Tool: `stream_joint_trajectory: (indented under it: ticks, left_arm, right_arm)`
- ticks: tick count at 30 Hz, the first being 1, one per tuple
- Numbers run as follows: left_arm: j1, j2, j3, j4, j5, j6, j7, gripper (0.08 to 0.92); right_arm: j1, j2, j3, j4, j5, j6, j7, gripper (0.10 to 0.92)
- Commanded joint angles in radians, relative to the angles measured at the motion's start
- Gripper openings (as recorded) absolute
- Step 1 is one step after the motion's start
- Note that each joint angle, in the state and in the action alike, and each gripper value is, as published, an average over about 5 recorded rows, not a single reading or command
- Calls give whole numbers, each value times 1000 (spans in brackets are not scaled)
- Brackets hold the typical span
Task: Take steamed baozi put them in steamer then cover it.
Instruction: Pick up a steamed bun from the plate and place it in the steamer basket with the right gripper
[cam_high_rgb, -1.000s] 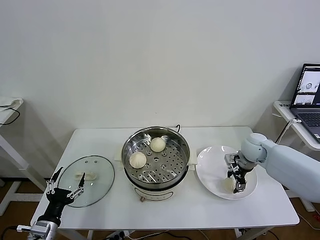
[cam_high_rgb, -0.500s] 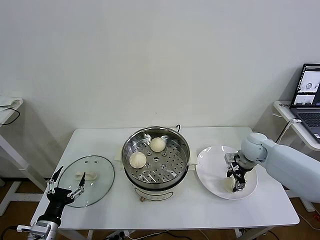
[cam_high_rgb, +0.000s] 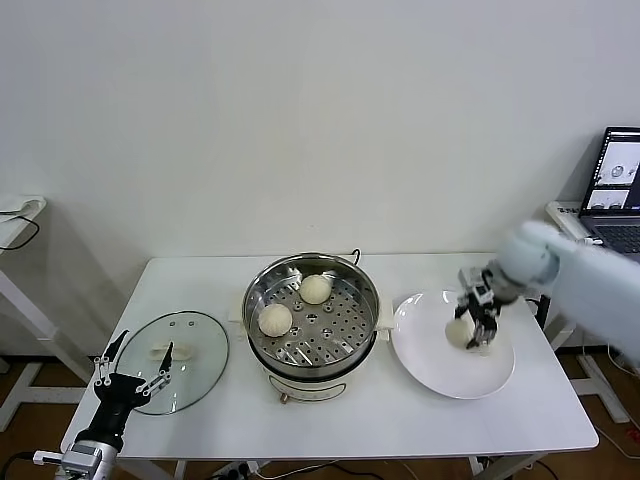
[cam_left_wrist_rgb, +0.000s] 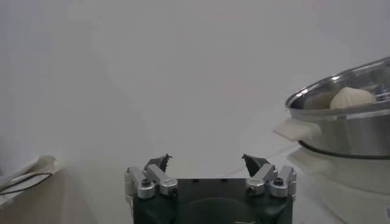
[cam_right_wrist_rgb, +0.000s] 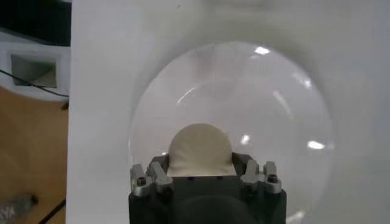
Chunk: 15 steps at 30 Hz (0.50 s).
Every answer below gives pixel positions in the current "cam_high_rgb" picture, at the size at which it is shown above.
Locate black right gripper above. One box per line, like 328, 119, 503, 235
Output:
452, 266, 507, 351

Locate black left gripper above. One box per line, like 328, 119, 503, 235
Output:
86, 328, 175, 442

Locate round glass pot lid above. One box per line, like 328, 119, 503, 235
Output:
114, 309, 231, 416

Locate stainless steel steamer basket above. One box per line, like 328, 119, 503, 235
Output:
228, 252, 397, 369

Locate round white plate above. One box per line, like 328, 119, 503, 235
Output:
391, 291, 517, 400

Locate white laptop side table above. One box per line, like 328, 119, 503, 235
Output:
545, 199, 640, 426

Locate white power strip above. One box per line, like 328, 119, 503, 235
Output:
214, 462, 261, 479

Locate white side table with cloth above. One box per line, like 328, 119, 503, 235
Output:
0, 195, 99, 432

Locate white folded cloth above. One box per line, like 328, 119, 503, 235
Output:
0, 195, 45, 225

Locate grey open laptop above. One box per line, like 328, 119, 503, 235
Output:
579, 125, 640, 264

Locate black laptop power cable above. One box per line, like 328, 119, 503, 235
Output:
527, 294, 554, 326

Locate thin black cable loop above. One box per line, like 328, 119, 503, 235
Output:
0, 212, 41, 250

